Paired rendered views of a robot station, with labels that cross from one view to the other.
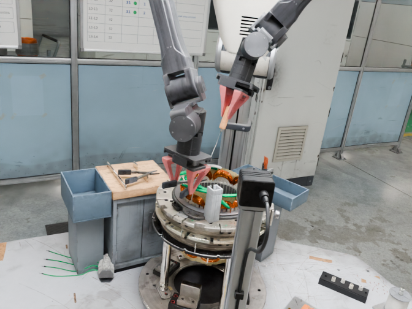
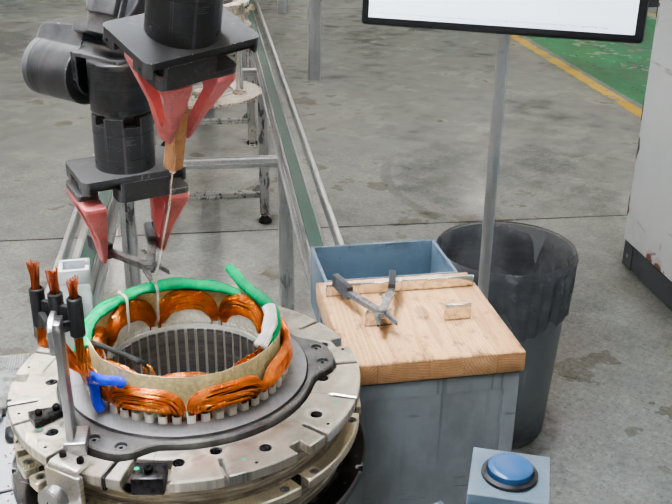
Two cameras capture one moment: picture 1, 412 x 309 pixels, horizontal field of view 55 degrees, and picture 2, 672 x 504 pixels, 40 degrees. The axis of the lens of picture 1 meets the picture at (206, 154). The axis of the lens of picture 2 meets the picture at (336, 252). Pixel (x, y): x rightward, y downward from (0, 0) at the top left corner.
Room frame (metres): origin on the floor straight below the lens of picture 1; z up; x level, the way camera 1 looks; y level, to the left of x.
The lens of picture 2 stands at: (1.37, -0.67, 1.54)
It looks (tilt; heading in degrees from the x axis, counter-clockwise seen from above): 24 degrees down; 111
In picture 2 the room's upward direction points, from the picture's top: 1 degrees clockwise
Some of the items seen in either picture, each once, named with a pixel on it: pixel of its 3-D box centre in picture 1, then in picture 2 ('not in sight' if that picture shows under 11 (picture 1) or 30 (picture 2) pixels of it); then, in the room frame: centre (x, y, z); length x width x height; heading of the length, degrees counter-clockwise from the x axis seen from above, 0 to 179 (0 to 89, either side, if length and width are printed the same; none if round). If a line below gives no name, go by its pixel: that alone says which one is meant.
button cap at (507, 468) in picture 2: not in sight; (510, 468); (1.27, 0.01, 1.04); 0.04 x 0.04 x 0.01
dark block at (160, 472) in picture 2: not in sight; (149, 476); (1.02, -0.17, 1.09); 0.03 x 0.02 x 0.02; 22
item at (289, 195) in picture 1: (261, 216); not in sight; (1.20, -0.22, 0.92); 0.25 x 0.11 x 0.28; 51
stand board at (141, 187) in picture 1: (135, 178); (413, 324); (1.12, 0.21, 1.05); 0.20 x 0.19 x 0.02; 122
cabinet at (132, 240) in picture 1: (133, 217); (407, 429); (1.12, 0.21, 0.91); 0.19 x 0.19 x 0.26; 32
